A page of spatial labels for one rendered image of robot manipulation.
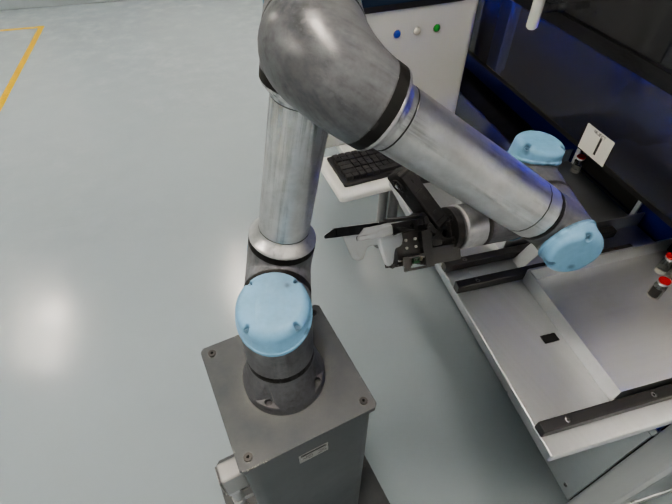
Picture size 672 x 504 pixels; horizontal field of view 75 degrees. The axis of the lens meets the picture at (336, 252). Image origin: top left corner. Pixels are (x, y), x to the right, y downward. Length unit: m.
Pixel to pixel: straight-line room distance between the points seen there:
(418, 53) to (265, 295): 0.90
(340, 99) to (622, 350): 0.68
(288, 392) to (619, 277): 0.68
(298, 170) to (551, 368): 0.53
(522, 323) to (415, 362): 0.98
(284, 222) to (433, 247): 0.24
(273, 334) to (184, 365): 1.24
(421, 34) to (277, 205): 0.81
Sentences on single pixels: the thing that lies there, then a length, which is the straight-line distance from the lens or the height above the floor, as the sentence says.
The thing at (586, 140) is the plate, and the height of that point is 1.01.
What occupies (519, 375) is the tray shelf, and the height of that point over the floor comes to 0.88.
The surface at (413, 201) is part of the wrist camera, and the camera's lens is 0.71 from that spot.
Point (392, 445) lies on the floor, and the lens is 1.66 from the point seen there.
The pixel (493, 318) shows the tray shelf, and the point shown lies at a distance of 0.87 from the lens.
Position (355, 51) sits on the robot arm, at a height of 1.39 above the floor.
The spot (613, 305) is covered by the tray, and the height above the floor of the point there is 0.88.
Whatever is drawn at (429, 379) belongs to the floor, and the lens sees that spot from 1.79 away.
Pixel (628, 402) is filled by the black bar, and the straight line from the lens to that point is 0.85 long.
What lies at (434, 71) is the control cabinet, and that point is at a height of 0.99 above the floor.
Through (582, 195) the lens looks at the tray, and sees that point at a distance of 1.22.
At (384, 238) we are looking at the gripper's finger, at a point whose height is 1.12.
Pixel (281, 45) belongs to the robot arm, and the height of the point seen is 1.39.
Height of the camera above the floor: 1.55
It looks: 46 degrees down
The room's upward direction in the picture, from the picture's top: straight up
